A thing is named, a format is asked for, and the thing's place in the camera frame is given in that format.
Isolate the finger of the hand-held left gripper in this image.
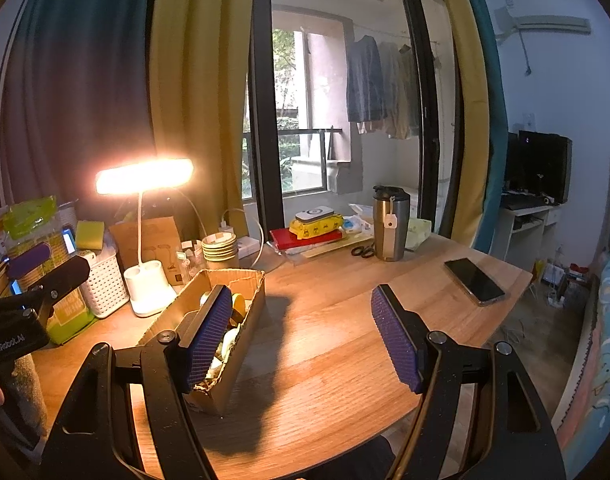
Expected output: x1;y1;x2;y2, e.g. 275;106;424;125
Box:
5;242;52;281
15;255;92;331

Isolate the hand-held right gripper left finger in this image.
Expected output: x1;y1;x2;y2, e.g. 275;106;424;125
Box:
40;284;234;480

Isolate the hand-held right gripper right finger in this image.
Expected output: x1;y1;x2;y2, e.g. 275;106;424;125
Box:
371;284;568;480

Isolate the white medicine bottle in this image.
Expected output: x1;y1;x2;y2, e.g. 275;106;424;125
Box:
216;327;243;368

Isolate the cardboard box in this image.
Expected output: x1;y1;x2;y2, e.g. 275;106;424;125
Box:
135;268;267;416

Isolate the yellow round item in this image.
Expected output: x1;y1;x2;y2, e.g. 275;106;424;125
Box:
200;291;247;323

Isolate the green paper cup package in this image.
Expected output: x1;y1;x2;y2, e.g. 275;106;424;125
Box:
0;195;98;346

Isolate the white perforated plastic basket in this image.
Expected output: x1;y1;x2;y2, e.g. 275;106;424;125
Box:
78;247;131;319

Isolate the yellow sponge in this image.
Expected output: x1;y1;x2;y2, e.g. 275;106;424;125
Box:
75;220;106;251

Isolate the clear glass jar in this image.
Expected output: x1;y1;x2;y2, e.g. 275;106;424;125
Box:
177;240;206;281

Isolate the stack of brown paper cups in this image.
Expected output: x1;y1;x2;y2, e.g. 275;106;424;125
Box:
201;232;239;271

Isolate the black smartphone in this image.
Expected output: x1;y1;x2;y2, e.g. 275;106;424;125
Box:
444;257;506;307

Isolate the steel tumbler with tag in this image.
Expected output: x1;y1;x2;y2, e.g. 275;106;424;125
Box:
372;185;412;262

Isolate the beige flat board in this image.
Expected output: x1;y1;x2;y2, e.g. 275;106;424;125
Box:
300;242;371;261

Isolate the pale green tissue pack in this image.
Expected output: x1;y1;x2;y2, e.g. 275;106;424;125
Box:
405;217;432;251

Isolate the brown lamp carton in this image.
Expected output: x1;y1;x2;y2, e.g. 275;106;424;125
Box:
108;216;183;287

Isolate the white tissue pack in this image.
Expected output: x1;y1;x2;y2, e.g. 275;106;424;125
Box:
347;203;377;233

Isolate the red book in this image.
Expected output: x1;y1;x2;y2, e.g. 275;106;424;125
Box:
270;227;346;251

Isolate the yellow flat box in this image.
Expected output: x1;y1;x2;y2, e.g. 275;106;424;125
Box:
289;214;345;240

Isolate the white desk lamp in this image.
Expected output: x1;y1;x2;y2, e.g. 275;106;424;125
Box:
95;158;194;318

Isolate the person's leg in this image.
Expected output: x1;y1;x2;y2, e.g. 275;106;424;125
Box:
300;435;398;480

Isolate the white oval device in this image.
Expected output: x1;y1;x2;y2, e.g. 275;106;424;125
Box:
295;206;336;224

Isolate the white television stand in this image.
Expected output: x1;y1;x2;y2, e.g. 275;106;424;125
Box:
495;197;566;273

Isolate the bed with blue printed sheet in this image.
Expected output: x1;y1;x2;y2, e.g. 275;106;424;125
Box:
555;250;610;466

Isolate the black television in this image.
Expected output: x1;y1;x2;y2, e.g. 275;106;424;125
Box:
505;130;573;205

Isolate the narrow yellow curtain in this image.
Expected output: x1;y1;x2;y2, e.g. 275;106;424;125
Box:
430;0;496;248

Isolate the hanging beige shirt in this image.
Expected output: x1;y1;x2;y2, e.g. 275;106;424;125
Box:
377;41;422;140

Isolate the wide yellow curtain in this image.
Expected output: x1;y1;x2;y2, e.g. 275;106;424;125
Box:
148;0;258;238

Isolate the hanging blue shirt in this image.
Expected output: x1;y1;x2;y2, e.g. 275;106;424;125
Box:
346;35;388;123

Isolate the white air conditioner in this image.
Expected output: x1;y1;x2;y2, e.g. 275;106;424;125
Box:
495;7;592;38

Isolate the white charging cable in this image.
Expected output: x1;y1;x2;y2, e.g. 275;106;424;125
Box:
220;207;266;268

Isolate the black sliding door frame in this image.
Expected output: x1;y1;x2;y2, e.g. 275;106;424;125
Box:
248;0;458;241

